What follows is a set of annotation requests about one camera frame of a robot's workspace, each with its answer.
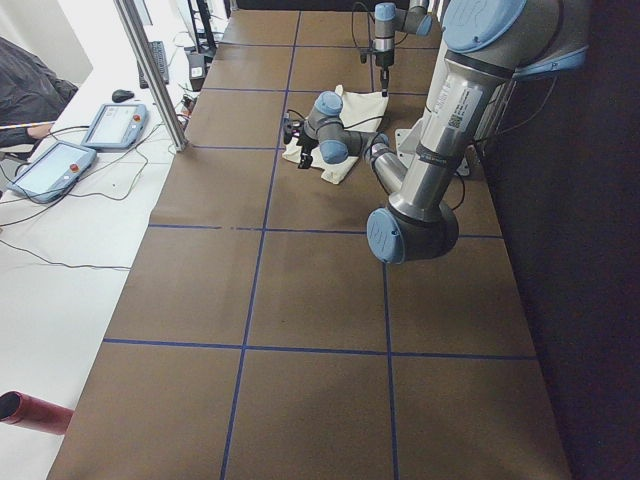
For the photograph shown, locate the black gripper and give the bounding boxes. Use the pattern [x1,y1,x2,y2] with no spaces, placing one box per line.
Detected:
[375,50,393,97]
[297,132,318,170]

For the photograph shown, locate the cream long-sleeve cat shirt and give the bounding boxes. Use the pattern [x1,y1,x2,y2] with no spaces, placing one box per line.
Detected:
[282,86,388,184]

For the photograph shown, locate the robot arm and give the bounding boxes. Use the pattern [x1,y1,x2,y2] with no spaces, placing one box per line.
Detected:
[283,1,591,264]
[373,0,433,97]

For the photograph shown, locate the seated person dark clothes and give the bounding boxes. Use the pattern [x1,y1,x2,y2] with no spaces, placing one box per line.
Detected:
[1,38,78,148]

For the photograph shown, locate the black power adapter box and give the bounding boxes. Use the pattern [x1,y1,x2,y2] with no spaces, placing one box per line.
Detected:
[187,52,207,92]

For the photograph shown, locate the black keyboard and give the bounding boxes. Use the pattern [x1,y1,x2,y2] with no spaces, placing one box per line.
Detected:
[137,40,170,89]

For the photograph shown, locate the far blue teach pendant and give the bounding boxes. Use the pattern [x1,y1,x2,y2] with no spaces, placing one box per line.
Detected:
[81,103,148,150]

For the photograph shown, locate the blue teach pendant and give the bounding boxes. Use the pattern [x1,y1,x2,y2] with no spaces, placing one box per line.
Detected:
[81,103,148,150]
[8,141,97,204]

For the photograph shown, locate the black computer mouse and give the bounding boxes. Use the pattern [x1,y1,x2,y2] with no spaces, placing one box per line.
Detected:
[111,89,135,103]

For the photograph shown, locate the near blue teach pendant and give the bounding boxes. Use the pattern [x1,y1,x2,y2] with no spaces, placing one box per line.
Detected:
[8,141,97,204]

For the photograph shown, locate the red cylinder tube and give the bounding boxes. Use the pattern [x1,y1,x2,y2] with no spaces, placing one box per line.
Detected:
[1,391,74,435]

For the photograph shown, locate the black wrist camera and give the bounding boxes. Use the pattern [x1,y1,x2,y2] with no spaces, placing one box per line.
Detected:
[358,47,376,64]
[281,116,304,145]

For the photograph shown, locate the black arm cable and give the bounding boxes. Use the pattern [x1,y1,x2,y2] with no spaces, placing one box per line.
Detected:
[339,107,386,134]
[351,1,377,51]

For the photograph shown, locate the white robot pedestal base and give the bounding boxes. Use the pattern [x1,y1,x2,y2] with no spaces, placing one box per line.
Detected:
[394,49,472,177]

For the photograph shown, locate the aluminium frame post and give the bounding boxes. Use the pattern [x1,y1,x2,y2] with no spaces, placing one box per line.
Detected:
[114,0,188,152]

